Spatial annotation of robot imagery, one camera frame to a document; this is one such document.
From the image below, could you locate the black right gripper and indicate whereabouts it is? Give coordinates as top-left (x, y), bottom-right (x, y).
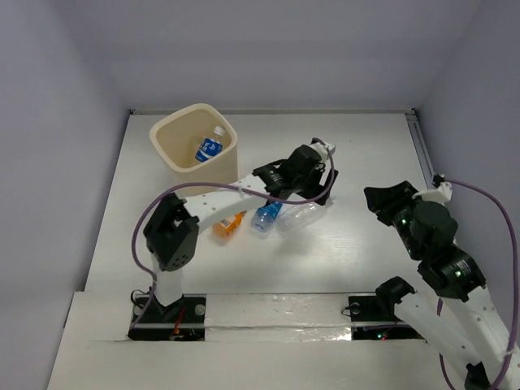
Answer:
top-left (364, 178), bottom-right (426, 258)

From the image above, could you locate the clear unlabelled plastic bottle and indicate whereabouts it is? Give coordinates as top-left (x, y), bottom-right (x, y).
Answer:
top-left (276, 202), bottom-right (323, 233)

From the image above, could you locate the tall blue-cap water bottle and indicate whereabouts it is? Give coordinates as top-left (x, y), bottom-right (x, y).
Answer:
top-left (250, 201), bottom-right (283, 235)

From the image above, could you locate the blue-label white-cap bottle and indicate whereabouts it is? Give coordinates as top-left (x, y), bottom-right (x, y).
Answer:
top-left (195, 126), bottom-right (226, 163)

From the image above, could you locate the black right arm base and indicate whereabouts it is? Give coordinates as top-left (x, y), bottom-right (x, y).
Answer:
top-left (341, 295), bottom-right (423, 341)

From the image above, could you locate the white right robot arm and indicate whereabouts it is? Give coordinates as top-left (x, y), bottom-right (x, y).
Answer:
top-left (364, 175), bottom-right (519, 389)

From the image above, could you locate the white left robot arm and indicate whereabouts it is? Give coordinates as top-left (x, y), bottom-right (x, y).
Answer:
top-left (143, 138), bottom-right (338, 321)

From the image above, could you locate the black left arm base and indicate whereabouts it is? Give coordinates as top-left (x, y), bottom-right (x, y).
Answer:
top-left (128, 295), bottom-right (206, 341)

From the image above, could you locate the cream plastic bin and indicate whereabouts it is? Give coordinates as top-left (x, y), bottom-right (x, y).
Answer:
top-left (149, 103), bottom-right (238, 184)

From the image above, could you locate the orange juice bottle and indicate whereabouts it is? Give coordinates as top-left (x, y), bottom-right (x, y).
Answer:
top-left (212, 212), bottom-right (245, 239)

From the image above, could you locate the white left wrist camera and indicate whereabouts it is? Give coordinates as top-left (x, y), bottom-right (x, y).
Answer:
top-left (310, 137), bottom-right (336, 159)

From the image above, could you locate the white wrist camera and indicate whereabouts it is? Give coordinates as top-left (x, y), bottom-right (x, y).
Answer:
top-left (412, 174), bottom-right (453, 205)
top-left (310, 137), bottom-right (336, 159)

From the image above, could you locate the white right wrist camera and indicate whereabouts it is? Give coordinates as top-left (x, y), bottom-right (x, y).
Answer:
top-left (412, 174), bottom-right (453, 205)

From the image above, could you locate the aluminium side rail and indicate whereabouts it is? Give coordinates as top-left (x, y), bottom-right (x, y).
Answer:
top-left (405, 108), bottom-right (470, 288)

